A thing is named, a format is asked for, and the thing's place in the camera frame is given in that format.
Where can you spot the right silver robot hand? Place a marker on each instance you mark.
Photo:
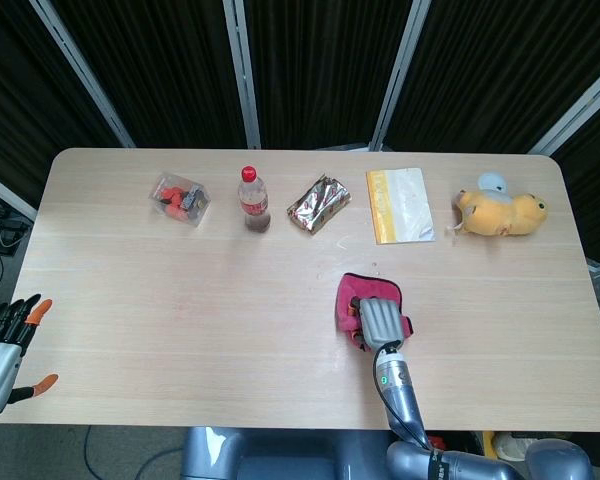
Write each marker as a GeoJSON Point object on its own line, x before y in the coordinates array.
{"type": "Point", "coordinates": [382, 322]}

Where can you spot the pink cloth with black trim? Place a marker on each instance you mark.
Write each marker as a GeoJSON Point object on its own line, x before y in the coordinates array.
{"type": "Point", "coordinates": [375, 287]}

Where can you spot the yellow white packet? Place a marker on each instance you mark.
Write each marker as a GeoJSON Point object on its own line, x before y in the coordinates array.
{"type": "Point", "coordinates": [402, 205]}

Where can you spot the gold foil snack package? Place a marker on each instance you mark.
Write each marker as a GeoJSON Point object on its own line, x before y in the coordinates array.
{"type": "Point", "coordinates": [320, 202]}

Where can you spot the black trash bin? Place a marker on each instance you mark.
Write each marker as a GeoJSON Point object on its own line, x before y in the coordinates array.
{"type": "Point", "coordinates": [460, 442]}

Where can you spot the yellow plush toy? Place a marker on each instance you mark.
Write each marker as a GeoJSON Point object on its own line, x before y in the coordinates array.
{"type": "Point", "coordinates": [500, 212]}

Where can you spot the grey robot torso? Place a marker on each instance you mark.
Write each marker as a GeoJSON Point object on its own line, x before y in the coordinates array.
{"type": "Point", "coordinates": [280, 455]}

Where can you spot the cola bottle with red cap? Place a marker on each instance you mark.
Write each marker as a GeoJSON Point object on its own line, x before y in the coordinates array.
{"type": "Point", "coordinates": [254, 202]}

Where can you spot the clear box with orange items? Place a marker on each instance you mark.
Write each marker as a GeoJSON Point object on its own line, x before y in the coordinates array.
{"type": "Point", "coordinates": [180, 200]}

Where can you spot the black pleated curtain panel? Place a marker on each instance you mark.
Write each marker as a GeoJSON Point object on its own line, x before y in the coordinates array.
{"type": "Point", "coordinates": [325, 70]}
{"type": "Point", "coordinates": [155, 70]}
{"type": "Point", "coordinates": [25, 100]}
{"type": "Point", "coordinates": [597, 190]}
{"type": "Point", "coordinates": [495, 70]}

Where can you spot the silver partition post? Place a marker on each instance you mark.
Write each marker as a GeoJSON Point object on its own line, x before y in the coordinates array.
{"type": "Point", "coordinates": [575, 112]}
{"type": "Point", "coordinates": [5, 192]}
{"type": "Point", "coordinates": [85, 80]}
{"type": "Point", "coordinates": [397, 80]}
{"type": "Point", "coordinates": [242, 75]}

